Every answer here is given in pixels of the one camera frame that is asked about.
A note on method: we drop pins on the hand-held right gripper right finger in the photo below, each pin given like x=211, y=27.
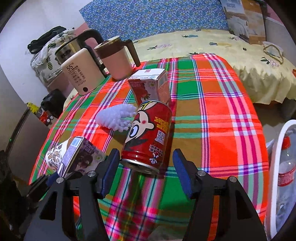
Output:
x=182, y=171

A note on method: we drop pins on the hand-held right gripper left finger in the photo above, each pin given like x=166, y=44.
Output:
x=109, y=173

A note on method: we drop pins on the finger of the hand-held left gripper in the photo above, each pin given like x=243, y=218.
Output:
x=42, y=184

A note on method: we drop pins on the red cartoon drink can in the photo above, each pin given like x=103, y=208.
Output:
x=148, y=129

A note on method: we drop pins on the white round bin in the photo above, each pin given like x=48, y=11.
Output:
x=274, y=166

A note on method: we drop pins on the clear plastic bottle red label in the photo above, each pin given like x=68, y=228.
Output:
x=285, y=178

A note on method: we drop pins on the patterned paper cup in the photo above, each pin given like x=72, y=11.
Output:
x=54, y=155

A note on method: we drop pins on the purple drink carton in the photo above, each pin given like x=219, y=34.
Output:
x=83, y=155

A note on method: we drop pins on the grey refrigerator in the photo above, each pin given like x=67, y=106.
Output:
x=23, y=139

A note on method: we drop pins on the white foam net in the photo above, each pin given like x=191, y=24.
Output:
x=111, y=115

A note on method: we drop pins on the plaid tablecloth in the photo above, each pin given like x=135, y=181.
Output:
x=208, y=115

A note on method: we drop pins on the small yellow object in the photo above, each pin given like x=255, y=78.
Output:
x=32, y=108

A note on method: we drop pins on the black backpack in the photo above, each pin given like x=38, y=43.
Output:
x=53, y=104

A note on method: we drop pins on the red and white drink carton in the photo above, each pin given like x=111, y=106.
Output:
x=148, y=85

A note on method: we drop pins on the pink cabinet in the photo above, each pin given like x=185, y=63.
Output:
x=60, y=85

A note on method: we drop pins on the cream electric kettle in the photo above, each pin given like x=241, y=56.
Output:
x=81, y=74

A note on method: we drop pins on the pale blue bin liner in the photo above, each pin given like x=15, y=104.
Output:
x=281, y=215

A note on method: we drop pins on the pink mug with brown lid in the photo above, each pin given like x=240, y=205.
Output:
x=115, y=64

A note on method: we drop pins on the pineapple print bundle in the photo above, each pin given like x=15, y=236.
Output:
x=44, y=62

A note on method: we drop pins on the yellow fruit print bed sheet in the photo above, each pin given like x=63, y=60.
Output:
x=208, y=46

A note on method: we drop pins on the black bag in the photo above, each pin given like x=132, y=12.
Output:
x=46, y=38

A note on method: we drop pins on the blue floral headboard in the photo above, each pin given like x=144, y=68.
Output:
x=150, y=16

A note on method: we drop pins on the cardboard box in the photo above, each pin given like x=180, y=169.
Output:
x=245, y=20

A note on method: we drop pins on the white board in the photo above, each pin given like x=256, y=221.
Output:
x=271, y=30

